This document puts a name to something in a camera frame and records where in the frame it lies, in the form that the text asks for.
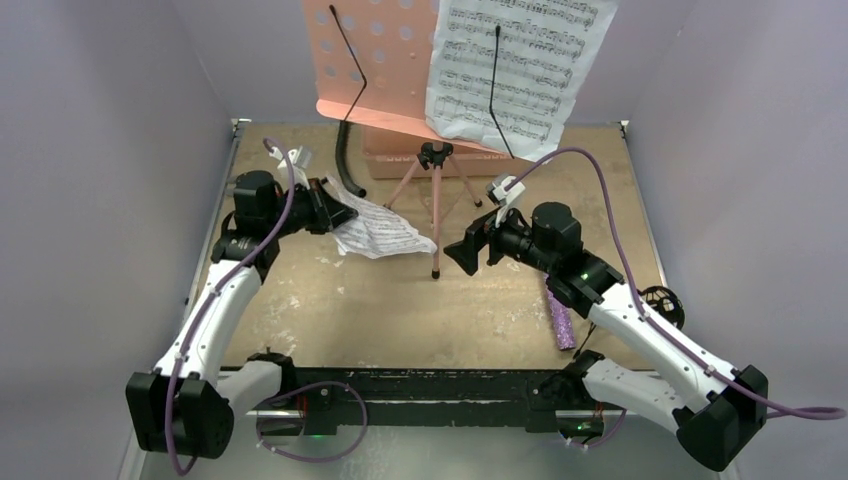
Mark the pink folding music stand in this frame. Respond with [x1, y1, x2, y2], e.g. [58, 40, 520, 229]
[301, 1, 497, 242]

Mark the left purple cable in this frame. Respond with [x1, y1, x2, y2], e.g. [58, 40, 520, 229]
[162, 137, 297, 477]

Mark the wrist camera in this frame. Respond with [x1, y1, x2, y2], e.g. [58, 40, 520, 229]
[269, 146, 312, 188]
[486, 174, 526, 228]

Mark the black microphone tripod stand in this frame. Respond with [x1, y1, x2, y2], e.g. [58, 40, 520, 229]
[573, 283, 686, 363]

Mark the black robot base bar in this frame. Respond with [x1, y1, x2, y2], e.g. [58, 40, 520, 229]
[255, 367, 599, 435]

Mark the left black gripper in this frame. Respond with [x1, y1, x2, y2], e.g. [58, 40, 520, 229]
[266, 178, 357, 240]

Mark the sheet music page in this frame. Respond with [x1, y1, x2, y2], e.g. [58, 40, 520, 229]
[326, 175, 436, 259]
[425, 0, 620, 161]

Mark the purple cable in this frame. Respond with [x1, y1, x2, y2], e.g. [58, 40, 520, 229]
[506, 146, 847, 422]
[162, 137, 297, 477]

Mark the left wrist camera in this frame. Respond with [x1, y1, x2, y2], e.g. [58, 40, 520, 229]
[269, 146, 312, 188]

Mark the black curved hose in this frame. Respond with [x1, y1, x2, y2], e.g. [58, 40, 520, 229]
[334, 122, 368, 199]

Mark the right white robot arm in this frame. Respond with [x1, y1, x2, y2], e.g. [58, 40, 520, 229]
[443, 202, 769, 472]

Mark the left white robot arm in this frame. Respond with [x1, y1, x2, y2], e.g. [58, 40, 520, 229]
[125, 170, 359, 459]

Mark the pink plastic storage box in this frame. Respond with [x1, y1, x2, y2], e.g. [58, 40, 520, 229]
[362, 127, 528, 179]

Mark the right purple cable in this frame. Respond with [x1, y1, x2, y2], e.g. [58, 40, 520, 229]
[506, 146, 847, 422]

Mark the purple glitter microphone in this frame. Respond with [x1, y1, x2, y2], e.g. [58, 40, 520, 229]
[546, 288, 577, 351]

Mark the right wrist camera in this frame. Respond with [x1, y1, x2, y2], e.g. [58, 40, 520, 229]
[486, 174, 526, 228]

